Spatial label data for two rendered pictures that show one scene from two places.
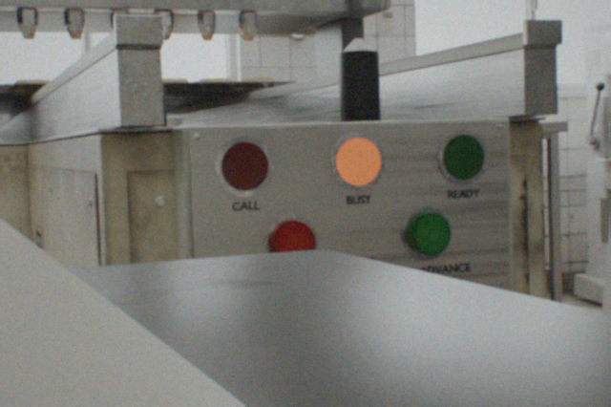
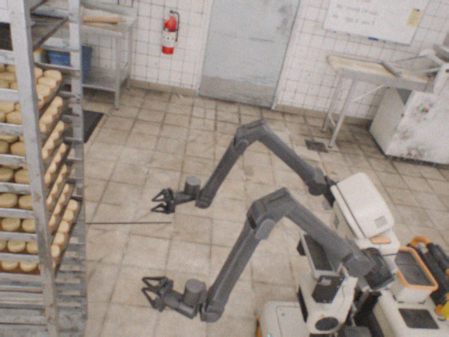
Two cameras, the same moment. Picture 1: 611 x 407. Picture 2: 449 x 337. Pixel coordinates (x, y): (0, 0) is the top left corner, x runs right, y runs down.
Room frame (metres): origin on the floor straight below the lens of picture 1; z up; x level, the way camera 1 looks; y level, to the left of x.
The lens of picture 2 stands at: (1.48, -0.52, 2.01)
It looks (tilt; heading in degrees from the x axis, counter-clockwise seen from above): 33 degrees down; 190
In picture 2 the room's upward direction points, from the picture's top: 12 degrees clockwise
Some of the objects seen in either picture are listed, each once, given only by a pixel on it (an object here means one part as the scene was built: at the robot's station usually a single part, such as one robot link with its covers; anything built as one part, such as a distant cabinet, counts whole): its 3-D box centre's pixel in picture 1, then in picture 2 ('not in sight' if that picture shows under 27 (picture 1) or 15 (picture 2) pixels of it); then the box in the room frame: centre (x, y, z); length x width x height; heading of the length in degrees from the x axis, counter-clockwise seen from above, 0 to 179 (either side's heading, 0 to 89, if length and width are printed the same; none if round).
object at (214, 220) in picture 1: (350, 222); not in sight; (0.68, -0.03, 0.77); 0.24 x 0.04 x 0.14; 109
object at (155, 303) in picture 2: not in sight; (153, 291); (0.68, -0.80, 0.95); 0.09 x 0.07 x 0.07; 81
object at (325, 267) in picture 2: not in sight; (321, 260); (0.23, -0.26, 0.92); 0.28 x 0.16 x 0.22; 21
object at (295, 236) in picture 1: (291, 243); not in sight; (0.65, 0.01, 0.76); 0.03 x 0.02 x 0.03; 109
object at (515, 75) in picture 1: (209, 118); not in sight; (1.66, 0.16, 0.87); 2.01 x 0.03 x 0.07; 19
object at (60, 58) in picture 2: not in sight; (71, 61); (-2.28, -3.18, 0.36); 0.47 x 0.38 x 0.26; 18
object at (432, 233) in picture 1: (427, 233); not in sight; (0.68, -0.08, 0.76); 0.03 x 0.02 x 0.03; 109
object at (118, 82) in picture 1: (30, 122); not in sight; (1.56, 0.43, 0.87); 2.01 x 0.03 x 0.07; 19
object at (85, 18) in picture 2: not in sight; (100, 19); (-2.27, -2.80, 0.91); 0.56 x 0.06 x 0.06; 135
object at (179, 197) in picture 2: not in sight; (175, 199); (0.21, -0.92, 0.96); 0.07 x 0.07 x 0.10; 51
